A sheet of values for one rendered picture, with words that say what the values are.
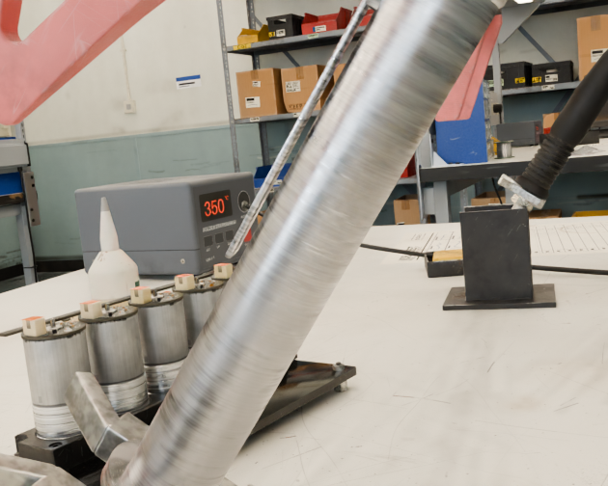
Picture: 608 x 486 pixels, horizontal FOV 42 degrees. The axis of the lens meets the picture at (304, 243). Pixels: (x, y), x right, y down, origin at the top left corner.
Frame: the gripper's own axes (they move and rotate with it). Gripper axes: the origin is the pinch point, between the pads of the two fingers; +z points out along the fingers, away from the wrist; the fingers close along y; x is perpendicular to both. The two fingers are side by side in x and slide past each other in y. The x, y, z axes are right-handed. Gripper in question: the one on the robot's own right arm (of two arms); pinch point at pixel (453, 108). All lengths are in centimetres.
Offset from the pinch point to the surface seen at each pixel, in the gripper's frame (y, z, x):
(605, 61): 0.6, -2.1, 9.9
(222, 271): 20.2, 7.3, -10.0
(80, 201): -15.3, 5.6, -39.7
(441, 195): -177, 22, -21
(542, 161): 0.8, 4.1, 5.7
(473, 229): 1.5, 8.3, 1.0
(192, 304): 23.0, 8.3, -10.5
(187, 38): -464, -72, -221
